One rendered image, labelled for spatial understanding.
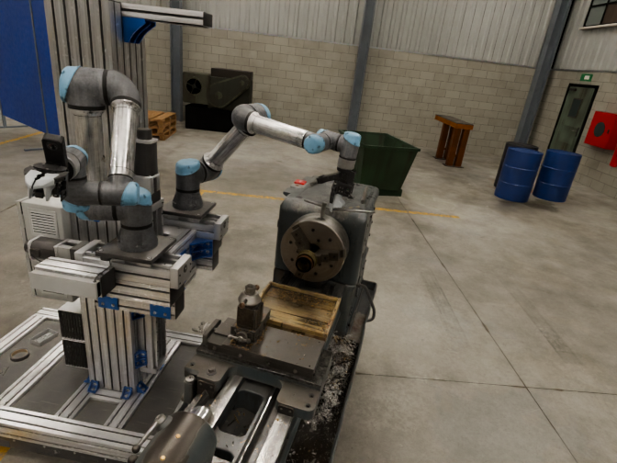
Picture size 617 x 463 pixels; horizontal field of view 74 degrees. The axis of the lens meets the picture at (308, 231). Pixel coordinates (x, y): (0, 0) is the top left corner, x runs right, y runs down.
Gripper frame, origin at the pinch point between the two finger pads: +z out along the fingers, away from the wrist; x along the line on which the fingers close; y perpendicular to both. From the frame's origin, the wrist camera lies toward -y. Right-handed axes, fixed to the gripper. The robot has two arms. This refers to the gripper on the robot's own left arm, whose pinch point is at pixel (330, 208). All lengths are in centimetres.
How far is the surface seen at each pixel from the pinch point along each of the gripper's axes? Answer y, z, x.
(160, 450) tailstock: 6, 16, -123
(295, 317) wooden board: 3, 42, -30
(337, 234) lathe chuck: 6.6, 10.0, -3.3
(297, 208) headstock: -19.5, 9.2, 10.6
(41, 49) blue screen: -592, 18, 338
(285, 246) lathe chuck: -16.3, 23.6, -5.6
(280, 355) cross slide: 10, 33, -65
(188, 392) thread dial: -14, 48, -82
